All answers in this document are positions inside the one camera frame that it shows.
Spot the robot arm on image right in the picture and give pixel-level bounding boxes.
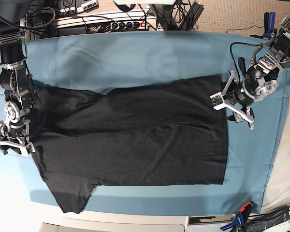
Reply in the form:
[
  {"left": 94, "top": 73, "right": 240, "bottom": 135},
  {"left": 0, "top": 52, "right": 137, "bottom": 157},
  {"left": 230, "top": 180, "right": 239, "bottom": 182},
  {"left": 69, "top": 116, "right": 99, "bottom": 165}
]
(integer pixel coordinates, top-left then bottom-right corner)
[{"left": 222, "top": 13, "right": 290, "bottom": 130}]

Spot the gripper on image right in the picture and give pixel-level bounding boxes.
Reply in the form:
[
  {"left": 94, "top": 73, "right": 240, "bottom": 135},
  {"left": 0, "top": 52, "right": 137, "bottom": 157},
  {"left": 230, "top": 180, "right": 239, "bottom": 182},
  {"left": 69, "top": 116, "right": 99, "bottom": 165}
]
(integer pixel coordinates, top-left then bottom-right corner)
[{"left": 222, "top": 69, "right": 255, "bottom": 131}]

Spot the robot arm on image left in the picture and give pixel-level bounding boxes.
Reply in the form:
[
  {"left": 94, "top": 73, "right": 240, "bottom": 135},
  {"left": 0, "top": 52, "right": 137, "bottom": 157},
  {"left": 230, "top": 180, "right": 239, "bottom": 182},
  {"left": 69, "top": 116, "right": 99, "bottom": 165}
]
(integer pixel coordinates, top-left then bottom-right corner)
[{"left": 0, "top": 0, "right": 36, "bottom": 157}]

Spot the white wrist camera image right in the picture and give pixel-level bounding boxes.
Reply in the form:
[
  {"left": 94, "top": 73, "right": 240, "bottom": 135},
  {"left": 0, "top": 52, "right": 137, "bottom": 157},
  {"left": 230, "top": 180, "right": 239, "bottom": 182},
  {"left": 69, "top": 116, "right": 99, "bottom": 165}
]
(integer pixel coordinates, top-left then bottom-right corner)
[{"left": 210, "top": 92, "right": 228, "bottom": 111}]

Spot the black plastic bag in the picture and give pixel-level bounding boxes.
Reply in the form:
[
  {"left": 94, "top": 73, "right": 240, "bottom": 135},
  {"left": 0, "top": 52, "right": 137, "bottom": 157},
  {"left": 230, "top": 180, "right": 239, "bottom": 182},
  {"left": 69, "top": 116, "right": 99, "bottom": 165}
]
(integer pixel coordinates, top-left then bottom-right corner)
[{"left": 241, "top": 206, "right": 290, "bottom": 232}]

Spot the blue orange clamp bottom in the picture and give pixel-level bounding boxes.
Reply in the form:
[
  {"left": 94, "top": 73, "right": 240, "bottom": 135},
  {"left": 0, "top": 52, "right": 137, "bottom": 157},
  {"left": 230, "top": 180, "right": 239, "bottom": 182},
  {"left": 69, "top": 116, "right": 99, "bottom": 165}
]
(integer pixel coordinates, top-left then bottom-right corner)
[{"left": 220, "top": 201, "right": 253, "bottom": 232}]

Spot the blue black clamp top right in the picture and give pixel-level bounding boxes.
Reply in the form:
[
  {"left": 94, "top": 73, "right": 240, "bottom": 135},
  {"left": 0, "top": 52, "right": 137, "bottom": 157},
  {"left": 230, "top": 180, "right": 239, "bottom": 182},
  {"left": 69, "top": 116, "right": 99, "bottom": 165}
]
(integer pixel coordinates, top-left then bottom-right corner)
[{"left": 250, "top": 12, "right": 277, "bottom": 40}]

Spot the dark grey T-shirt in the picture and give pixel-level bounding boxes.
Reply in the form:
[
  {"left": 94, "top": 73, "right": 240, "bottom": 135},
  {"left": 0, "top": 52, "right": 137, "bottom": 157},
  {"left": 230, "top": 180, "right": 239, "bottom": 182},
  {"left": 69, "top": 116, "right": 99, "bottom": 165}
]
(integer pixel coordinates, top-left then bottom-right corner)
[{"left": 31, "top": 75, "right": 228, "bottom": 213}]

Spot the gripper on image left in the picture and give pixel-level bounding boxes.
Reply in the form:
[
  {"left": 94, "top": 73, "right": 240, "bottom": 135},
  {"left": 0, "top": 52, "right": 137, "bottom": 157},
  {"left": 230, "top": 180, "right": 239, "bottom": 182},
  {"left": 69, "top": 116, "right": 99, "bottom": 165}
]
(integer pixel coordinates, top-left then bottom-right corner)
[{"left": 0, "top": 119, "right": 35, "bottom": 157}]

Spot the teal table cloth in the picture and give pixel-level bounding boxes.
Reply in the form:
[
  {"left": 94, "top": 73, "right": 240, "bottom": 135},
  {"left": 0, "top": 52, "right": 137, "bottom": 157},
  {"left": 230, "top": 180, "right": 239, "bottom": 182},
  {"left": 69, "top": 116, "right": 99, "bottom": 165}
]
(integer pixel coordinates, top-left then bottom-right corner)
[{"left": 0, "top": 30, "right": 290, "bottom": 216}]

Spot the white power strip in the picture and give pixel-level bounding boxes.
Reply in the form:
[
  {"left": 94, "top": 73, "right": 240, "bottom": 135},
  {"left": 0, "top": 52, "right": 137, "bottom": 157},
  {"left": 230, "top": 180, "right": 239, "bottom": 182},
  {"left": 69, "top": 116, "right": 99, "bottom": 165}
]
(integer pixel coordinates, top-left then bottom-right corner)
[{"left": 52, "top": 12, "right": 157, "bottom": 31}]

